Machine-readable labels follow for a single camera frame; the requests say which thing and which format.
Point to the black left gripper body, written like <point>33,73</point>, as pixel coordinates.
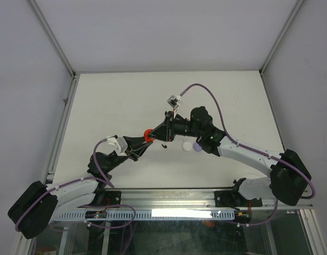
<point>115,162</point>

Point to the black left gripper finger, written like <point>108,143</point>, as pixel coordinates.
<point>138,150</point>
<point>136,142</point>

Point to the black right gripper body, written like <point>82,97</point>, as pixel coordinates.
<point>176,127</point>

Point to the orange earbud charging case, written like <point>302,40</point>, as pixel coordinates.
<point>147,135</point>

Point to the white earbud charging case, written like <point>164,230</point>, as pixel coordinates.
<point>187,146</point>

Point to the purple earbud charging case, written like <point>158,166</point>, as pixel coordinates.
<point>197,147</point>

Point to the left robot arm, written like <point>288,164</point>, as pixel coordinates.
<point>41,203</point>

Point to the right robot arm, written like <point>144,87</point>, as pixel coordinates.
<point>286,176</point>

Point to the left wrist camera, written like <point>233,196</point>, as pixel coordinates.
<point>119,143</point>

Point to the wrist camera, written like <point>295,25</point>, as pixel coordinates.
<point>119,143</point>
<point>175,103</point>

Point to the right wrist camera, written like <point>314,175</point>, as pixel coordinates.
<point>175,103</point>

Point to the aluminium mounting rail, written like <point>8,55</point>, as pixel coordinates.
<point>185,199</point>

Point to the white slotted cable duct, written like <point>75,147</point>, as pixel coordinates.
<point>141,215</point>

